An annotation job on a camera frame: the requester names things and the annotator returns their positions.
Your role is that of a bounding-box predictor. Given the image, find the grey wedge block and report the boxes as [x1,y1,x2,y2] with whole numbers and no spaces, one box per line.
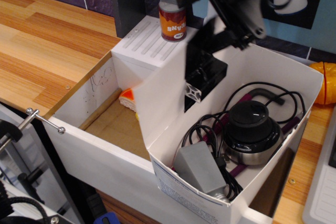
[173,141,227,199]

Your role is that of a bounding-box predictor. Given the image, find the orange salmon sushi toy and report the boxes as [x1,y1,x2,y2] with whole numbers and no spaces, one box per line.
[119,88,136,112]

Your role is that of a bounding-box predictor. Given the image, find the metal clamp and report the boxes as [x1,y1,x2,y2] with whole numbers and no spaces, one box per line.
[1,108,66,153]

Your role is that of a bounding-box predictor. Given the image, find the white appliance at right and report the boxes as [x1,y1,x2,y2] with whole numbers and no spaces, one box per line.
[301,129,336,224]

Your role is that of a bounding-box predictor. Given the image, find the black cable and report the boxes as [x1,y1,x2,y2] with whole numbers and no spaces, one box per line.
[181,82,307,201]

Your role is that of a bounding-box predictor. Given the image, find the white toy sink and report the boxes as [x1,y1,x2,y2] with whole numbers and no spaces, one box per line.
[44,15,312,224]

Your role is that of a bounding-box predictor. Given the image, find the white cardboard box with flap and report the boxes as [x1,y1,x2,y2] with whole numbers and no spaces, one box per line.
[132,31,324,224]

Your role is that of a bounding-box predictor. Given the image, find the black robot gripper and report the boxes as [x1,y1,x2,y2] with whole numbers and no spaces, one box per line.
[181,0,266,54]

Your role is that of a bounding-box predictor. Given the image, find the brown beans can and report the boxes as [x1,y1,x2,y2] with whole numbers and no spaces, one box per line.
[159,0,187,42]

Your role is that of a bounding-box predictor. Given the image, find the black 3D mouse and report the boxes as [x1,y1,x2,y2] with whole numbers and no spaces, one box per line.
[224,100,284,166]

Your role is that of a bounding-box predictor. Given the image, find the orange toy croissant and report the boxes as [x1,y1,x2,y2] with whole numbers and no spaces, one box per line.
[309,62,336,105]

